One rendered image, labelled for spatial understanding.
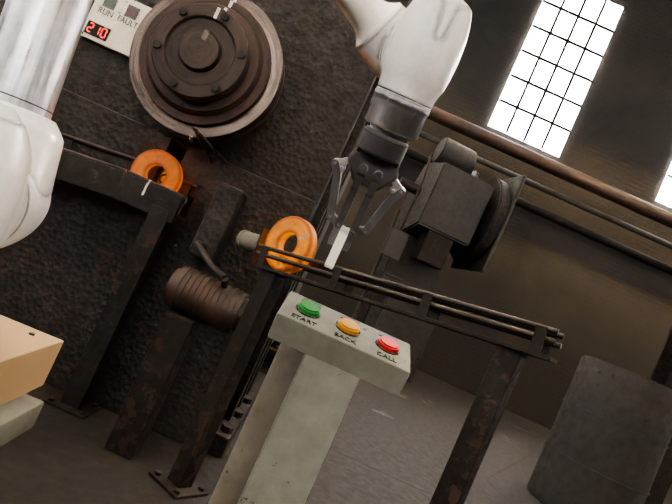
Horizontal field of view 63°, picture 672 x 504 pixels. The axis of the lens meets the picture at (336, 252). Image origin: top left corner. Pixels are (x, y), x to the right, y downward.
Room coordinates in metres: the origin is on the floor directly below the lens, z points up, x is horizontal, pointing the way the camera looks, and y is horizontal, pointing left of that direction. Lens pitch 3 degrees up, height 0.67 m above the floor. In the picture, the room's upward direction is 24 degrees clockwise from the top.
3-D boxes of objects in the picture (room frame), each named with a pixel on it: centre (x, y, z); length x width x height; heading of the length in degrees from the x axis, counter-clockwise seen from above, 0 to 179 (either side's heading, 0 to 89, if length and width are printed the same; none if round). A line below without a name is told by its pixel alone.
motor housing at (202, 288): (1.55, 0.27, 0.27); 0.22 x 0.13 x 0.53; 90
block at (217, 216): (1.70, 0.37, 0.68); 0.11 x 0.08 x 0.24; 0
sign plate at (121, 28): (1.80, 0.94, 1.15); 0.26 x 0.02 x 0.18; 90
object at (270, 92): (1.69, 0.60, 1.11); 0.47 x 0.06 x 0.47; 90
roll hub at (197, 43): (1.59, 0.60, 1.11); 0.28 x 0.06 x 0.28; 90
